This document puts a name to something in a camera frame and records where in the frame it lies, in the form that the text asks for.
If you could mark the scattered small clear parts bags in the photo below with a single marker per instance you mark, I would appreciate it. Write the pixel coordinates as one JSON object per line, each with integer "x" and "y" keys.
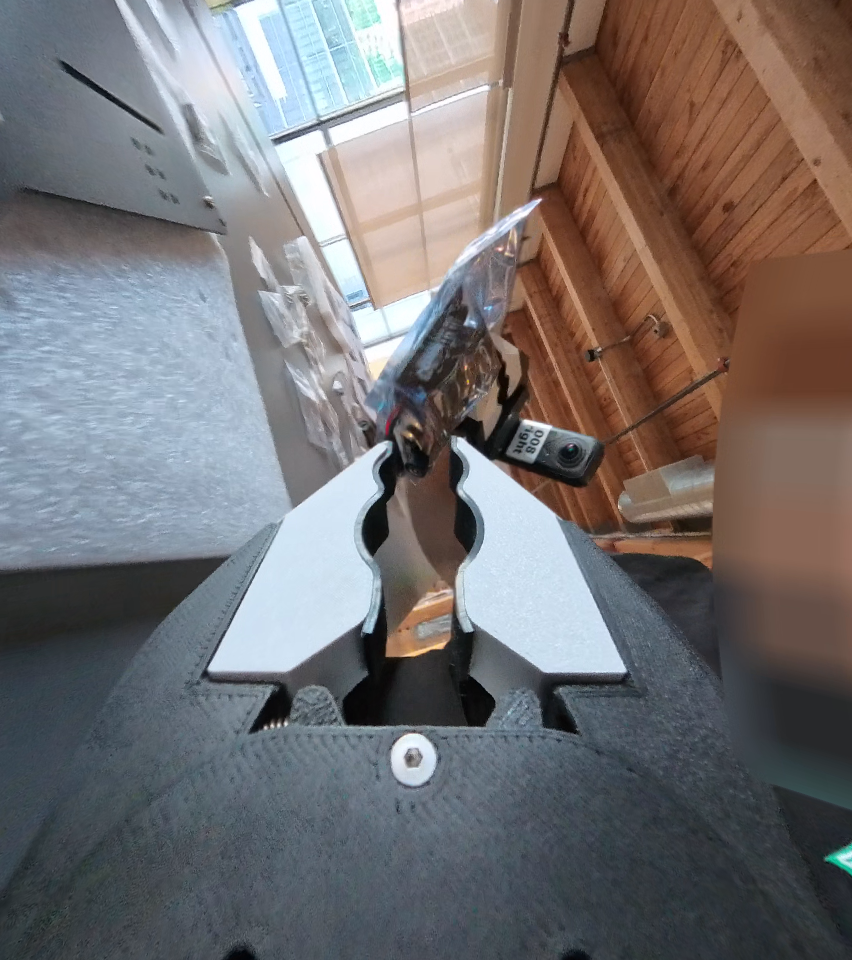
{"x": 314, "y": 345}

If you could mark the white foam sheet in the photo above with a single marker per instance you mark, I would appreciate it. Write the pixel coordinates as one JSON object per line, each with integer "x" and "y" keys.
{"x": 96, "y": 390}

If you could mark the silver metal air duct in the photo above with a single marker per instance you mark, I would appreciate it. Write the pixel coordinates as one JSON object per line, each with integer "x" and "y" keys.
{"x": 669, "y": 492}

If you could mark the black metal base plate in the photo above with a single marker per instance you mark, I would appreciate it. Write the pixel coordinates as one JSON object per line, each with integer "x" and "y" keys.
{"x": 51, "y": 105}

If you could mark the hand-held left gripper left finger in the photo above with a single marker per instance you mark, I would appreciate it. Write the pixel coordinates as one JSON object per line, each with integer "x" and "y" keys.
{"x": 299, "y": 600}

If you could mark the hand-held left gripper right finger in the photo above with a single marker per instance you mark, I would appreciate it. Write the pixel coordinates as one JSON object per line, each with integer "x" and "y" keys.
{"x": 546, "y": 600}

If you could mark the silver plastic parts bag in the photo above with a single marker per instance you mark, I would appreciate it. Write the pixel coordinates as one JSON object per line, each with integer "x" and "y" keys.
{"x": 456, "y": 330}

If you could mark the large office windows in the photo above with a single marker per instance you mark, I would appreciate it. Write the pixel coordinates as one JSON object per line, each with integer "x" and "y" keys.
{"x": 366, "y": 135}

